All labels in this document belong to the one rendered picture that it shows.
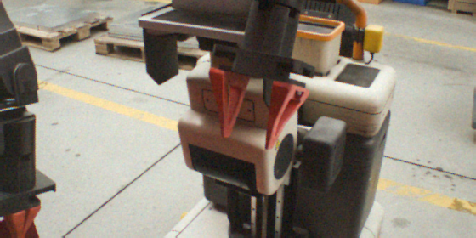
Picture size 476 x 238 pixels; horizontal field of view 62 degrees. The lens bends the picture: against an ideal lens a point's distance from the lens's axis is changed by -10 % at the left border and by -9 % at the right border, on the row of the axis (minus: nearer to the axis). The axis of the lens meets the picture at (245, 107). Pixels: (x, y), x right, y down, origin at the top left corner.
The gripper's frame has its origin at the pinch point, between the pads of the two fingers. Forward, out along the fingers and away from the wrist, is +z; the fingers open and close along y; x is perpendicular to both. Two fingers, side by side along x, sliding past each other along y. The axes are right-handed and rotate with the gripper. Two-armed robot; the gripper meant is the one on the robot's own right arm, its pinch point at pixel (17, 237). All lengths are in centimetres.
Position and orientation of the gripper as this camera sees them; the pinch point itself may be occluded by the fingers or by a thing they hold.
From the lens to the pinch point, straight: 71.9
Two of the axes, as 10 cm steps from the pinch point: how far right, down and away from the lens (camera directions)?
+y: -5.6, 1.3, -8.2
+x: 8.1, 2.7, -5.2
